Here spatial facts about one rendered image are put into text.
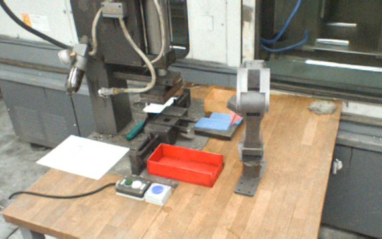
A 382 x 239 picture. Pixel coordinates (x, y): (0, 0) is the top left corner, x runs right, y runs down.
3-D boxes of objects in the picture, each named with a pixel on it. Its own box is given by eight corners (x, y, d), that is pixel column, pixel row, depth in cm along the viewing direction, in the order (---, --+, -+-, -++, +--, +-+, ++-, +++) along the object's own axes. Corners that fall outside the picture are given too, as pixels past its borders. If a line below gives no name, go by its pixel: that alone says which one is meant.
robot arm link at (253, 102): (242, 142, 139) (241, 86, 112) (261, 143, 138) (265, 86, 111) (241, 158, 136) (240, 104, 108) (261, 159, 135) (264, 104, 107)
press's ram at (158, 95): (166, 112, 146) (158, 35, 131) (107, 103, 156) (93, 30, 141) (186, 91, 160) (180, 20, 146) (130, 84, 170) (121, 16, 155)
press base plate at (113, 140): (176, 194, 137) (175, 188, 136) (61, 167, 155) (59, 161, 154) (232, 109, 188) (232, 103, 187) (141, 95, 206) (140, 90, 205)
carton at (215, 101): (258, 122, 172) (258, 107, 168) (204, 114, 181) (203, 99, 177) (264, 109, 182) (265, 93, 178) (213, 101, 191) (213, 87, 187)
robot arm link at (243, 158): (238, 138, 136) (237, 147, 131) (264, 139, 134) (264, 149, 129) (238, 153, 139) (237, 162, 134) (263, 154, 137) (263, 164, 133)
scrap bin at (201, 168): (211, 188, 135) (211, 174, 132) (147, 174, 144) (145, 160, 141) (223, 168, 144) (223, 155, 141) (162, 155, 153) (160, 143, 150)
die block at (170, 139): (169, 150, 156) (167, 134, 152) (146, 146, 159) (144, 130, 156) (188, 125, 172) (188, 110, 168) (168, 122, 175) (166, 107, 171)
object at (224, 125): (231, 131, 147) (230, 123, 145) (194, 126, 153) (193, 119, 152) (237, 122, 152) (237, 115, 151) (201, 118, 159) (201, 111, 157)
